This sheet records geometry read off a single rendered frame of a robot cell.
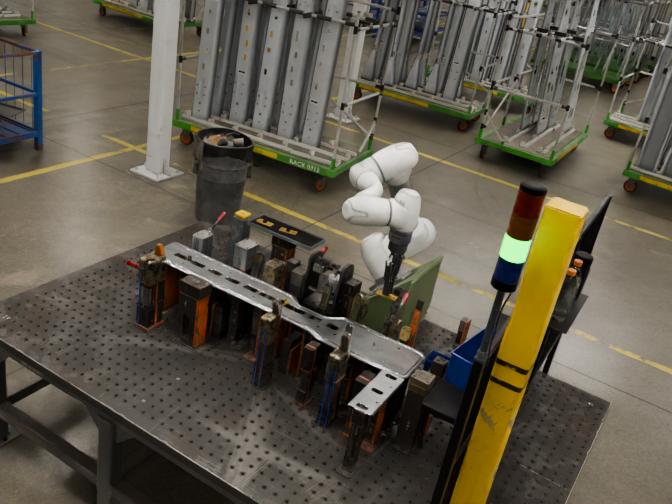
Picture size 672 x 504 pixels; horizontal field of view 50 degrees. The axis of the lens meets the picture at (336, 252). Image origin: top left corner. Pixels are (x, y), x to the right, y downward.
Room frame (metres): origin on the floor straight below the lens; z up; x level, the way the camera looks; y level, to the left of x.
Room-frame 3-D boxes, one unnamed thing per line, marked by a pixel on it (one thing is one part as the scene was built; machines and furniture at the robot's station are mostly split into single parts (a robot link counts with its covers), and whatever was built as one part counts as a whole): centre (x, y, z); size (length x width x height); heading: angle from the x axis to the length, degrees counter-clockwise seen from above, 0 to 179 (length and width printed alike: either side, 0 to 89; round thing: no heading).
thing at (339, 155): (7.34, 0.88, 0.88); 1.93 x 1.01 x 1.76; 69
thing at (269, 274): (2.94, 0.27, 0.89); 0.13 x 0.11 x 0.38; 154
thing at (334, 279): (2.87, 0.01, 0.94); 0.18 x 0.13 x 0.49; 64
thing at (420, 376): (2.29, -0.42, 0.88); 0.08 x 0.08 x 0.36; 64
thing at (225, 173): (5.64, 1.07, 0.36); 0.54 x 0.50 x 0.73; 153
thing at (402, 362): (2.73, 0.21, 1.00); 1.38 x 0.22 x 0.02; 64
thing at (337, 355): (2.37, -0.09, 0.87); 0.12 x 0.09 x 0.35; 154
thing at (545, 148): (9.36, -2.30, 0.88); 1.91 x 1.00 x 1.76; 154
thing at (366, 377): (2.33, -0.21, 0.84); 0.11 x 0.10 x 0.28; 154
